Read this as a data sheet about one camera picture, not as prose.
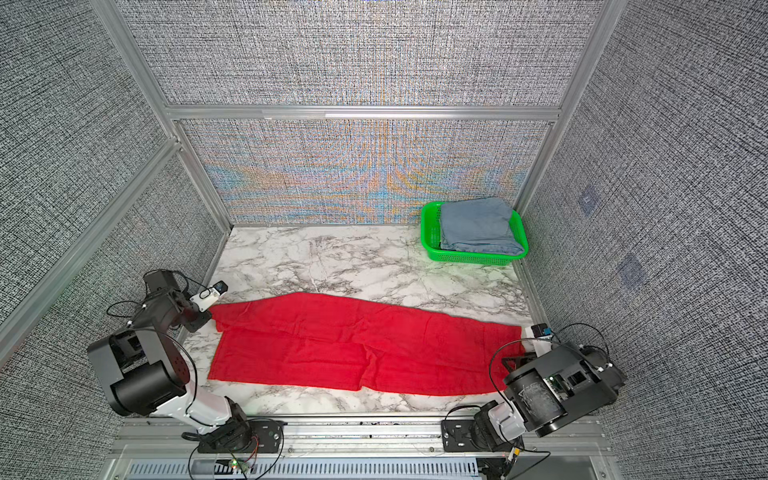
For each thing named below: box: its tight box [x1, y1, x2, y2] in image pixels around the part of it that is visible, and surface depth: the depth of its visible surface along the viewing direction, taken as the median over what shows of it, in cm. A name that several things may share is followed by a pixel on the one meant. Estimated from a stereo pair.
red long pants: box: [208, 292, 528, 396], surface depth 90 cm
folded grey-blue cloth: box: [440, 198, 525, 256], surface depth 114 cm
